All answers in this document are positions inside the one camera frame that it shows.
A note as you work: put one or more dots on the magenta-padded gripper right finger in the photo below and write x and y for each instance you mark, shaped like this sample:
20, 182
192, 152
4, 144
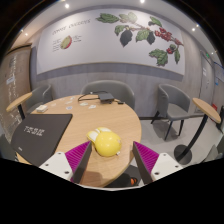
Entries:
160, 166

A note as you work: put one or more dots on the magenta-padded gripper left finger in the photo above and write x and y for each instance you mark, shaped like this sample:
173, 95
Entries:
57, 164

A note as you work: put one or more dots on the small white box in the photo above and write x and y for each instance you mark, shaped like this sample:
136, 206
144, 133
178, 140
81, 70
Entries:
41, 108

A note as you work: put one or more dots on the grey upholstered chair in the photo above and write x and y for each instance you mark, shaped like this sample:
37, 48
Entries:
175, 103
110, 87
41, 95

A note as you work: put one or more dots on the white paper packet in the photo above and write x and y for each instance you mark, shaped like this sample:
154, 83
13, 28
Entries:
83, 104
92, 106

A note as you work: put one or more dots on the round wooden side table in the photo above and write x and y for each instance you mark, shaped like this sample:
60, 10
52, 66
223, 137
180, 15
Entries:
18, 101
206, 110

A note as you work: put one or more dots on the black box device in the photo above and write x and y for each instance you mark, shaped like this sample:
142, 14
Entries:
106, 97

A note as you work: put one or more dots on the wrapped wooden cabinet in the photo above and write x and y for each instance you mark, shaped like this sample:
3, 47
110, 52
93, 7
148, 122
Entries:
15, 86

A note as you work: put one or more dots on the grey door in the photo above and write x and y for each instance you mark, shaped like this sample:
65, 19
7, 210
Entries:
206, 78

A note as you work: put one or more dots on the ceiling spotlights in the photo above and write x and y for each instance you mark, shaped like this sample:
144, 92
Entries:
67, 5

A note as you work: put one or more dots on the coffee plant wall mural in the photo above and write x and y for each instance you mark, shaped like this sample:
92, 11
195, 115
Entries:
100, 43

